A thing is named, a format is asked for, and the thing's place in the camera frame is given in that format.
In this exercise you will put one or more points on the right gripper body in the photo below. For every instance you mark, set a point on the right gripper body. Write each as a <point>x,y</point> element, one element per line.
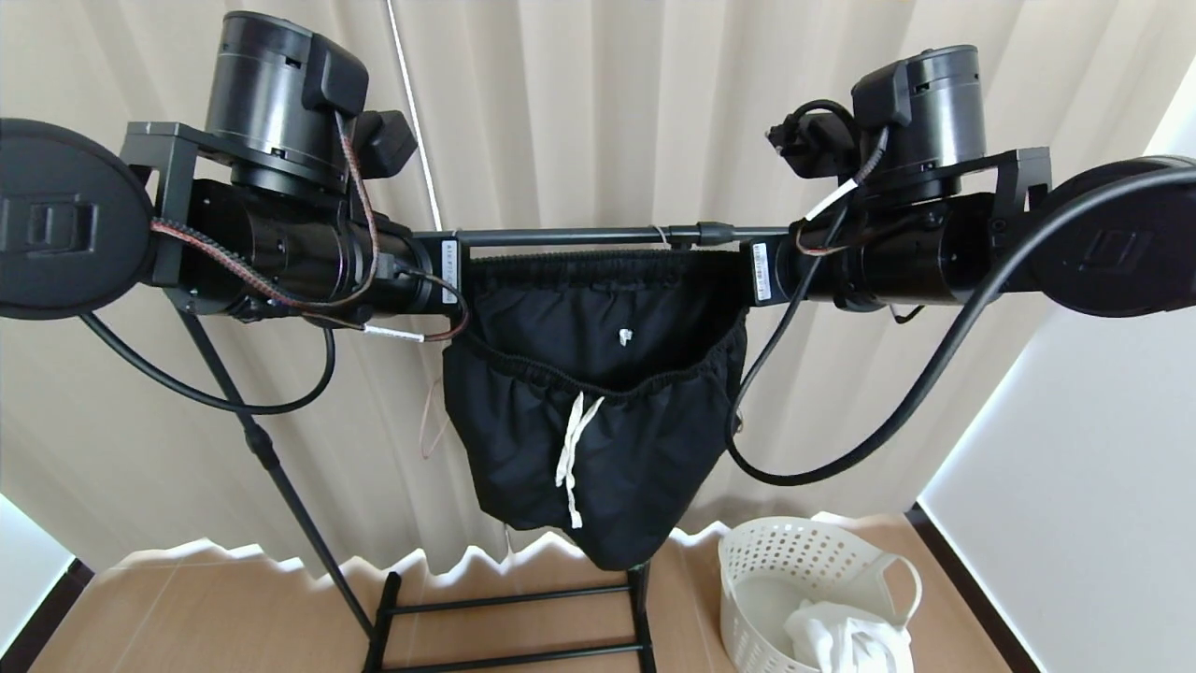
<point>822,266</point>

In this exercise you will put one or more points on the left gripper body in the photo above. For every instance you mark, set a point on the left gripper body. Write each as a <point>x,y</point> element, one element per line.
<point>402,271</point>

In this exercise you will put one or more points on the pink clothes hanger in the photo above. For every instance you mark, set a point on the pink clothes hanger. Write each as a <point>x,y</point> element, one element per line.
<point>425,430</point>

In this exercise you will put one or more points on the black shorts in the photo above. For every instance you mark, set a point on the black shorts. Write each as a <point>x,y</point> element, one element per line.
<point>598,439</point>

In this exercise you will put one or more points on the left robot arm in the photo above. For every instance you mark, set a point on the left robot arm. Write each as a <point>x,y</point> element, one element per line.
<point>262,84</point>

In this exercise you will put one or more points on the black clothes rack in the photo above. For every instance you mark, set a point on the black clothes rack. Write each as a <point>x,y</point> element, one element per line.
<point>579,236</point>

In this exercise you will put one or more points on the white laundry basket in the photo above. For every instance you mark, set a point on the white laundry basket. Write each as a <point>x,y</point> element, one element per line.
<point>804,551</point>

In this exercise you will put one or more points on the white garment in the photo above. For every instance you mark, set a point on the white garment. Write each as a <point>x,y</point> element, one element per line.
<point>841,640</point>

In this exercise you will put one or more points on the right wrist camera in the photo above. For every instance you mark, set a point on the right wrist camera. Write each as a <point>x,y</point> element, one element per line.
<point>822,145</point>

